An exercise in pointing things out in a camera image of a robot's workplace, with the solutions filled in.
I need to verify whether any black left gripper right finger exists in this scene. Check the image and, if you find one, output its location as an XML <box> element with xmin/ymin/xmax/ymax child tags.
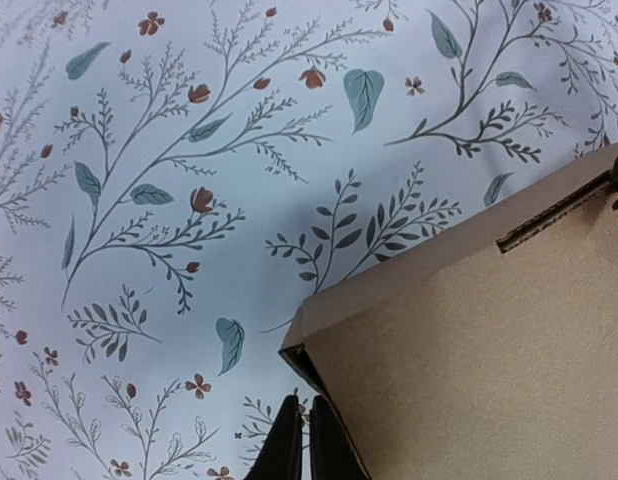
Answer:
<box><xmin>309</xmin><ymin>396</ymin><xmax>367</xmax><ymax>480</ymax></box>

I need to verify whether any brown cardboard box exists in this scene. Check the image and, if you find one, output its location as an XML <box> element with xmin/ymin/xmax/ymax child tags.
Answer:
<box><xmin>281</xmin><ymin>143</ymin><xmax>618</xmax><ymax>479</ymax></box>

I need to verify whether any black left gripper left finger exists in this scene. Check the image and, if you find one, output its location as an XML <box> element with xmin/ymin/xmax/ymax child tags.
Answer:
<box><xmin>245</xmin><ymin>395</ymin><xmax>303</xmax><ymax>480</ymax></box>

